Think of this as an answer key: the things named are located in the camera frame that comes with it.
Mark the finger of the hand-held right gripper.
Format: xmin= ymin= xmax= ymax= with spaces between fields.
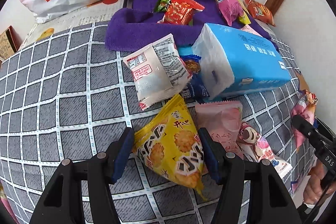
xmin=291 ymin=114 xmax=330 ymax=147

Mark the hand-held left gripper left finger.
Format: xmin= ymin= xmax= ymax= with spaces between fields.
xmin=29 ymin=127 xmax=135 ymax=224

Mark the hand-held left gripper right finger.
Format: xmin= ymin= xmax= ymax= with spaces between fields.
xmin=197 ymin=127 xmax=302 ymax=224

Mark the pink orange snack packet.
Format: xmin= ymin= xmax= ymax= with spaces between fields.
xmin=291 ymin=90 xmax=319 ymax=148

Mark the pale pink peach snack packet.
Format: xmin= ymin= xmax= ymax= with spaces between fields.
xmin=195 ymin=101 xmax=243 ymax=153

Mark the yellow rice cracker packet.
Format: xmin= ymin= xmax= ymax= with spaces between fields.
xmin=132 ymin=93 xmax=205 ymax=201

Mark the white pink bear snack packet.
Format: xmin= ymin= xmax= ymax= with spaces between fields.
xmin=236 ymin=121 xmax=293 ymax=174

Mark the blue cookie packet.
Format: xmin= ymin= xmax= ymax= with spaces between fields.
xmin=180 ymin=54 xmax=210 ymax=98

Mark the magenta snack pouch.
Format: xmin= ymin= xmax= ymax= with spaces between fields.
xmin=217 ymin=0 xmax=246 ymax=26

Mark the red snack packet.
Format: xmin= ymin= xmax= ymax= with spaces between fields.
xmin=157 ymin=0 xmax=205 ymax=26

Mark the person's right hand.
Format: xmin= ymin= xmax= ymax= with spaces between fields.
xmin=303 ymin=161 xmax=328 ymax=206

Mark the blue tissue pack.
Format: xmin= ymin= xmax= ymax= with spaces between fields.
xmin=191 ymin=23 xmax=292 ymax=101

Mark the grey checked bedsheet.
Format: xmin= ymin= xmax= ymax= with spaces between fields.
xmin=0 ymin=21 xmax=315 ymax=224

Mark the pale pink flat packet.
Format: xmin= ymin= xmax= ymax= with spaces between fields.
xmin=241 ymin=25 xmax=261 ymax=37

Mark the orange chips bag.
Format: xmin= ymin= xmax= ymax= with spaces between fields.
xmin=244 ymin=0 xmax=276 ymax=27

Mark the purple towel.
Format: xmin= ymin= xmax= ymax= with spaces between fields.
xmin=105 ymin=0 xmax=279 ymax=52

